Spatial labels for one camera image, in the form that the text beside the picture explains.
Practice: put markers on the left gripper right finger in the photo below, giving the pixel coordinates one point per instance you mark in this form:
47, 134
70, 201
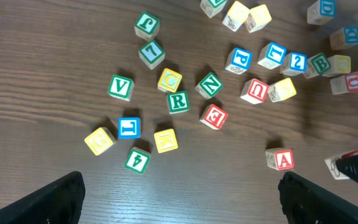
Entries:
305, 202

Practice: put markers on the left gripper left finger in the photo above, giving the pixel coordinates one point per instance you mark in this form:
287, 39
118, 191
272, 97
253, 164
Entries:
58, 202

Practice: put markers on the red A block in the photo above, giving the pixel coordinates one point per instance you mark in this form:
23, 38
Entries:
280, 158

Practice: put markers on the blue 2 block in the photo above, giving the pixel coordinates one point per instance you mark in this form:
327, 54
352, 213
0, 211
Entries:
294, 64

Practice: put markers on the yellow G block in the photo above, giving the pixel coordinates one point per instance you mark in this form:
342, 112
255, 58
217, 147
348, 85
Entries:
100, 140

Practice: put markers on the green 4 block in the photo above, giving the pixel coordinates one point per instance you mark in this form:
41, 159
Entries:
138, 160

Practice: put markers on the red U block right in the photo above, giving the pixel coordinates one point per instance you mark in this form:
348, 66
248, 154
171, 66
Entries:
344, 84

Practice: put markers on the red u block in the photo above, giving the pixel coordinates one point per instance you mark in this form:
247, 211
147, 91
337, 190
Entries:
344, 84
254, 91

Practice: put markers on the blue T block left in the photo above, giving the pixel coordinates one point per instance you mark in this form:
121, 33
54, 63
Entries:
129, 128

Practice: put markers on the yellow block beside B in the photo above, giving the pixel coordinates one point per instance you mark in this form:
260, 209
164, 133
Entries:
340, 64

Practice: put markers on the yellow block centre row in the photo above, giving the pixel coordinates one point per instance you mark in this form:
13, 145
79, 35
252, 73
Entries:
282, 90

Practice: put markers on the green B block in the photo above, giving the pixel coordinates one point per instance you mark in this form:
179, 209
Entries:
317, 65

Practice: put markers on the red U block centre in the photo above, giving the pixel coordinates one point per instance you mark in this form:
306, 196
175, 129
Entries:
254, 91

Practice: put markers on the yellow K block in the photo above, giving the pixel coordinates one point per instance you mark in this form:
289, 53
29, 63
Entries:
166, 140

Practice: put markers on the red E block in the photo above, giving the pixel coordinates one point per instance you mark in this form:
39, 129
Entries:
214, 117

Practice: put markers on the green V block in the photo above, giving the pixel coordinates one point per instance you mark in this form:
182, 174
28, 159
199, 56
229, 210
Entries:
121, 87

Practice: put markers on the blue D block lower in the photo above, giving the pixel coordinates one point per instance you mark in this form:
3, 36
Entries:
344, 38

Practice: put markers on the blue d block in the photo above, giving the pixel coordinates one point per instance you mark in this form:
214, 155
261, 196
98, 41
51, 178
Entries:
321, 12
344, 38

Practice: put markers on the blue L block centre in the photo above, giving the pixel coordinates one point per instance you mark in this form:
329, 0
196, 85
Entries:
272, 56

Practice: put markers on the green N block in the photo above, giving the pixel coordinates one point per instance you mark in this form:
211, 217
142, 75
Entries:
209, 86

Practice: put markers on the green R block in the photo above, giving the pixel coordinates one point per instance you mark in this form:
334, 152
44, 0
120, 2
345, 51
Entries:
178, 102

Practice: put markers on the blue P block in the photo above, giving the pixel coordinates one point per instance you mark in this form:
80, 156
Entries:
238, 61

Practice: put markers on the yellow C block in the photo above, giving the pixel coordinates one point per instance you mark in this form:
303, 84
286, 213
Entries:
169, 81

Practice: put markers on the blue D block upper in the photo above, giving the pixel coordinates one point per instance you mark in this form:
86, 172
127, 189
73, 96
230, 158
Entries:
321, 12

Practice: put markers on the green 7 block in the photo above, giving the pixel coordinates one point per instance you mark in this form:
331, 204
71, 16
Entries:
152, 54

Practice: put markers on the yellow block top right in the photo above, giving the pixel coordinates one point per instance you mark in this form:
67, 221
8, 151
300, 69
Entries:
258, 18

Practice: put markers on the green J block left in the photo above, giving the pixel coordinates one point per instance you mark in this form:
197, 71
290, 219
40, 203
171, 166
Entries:
147, 26

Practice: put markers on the yellow block top left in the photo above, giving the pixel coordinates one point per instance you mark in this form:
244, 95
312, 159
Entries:
236, 16

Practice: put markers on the green Z block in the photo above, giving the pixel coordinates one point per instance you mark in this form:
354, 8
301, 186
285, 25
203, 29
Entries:
212, 7

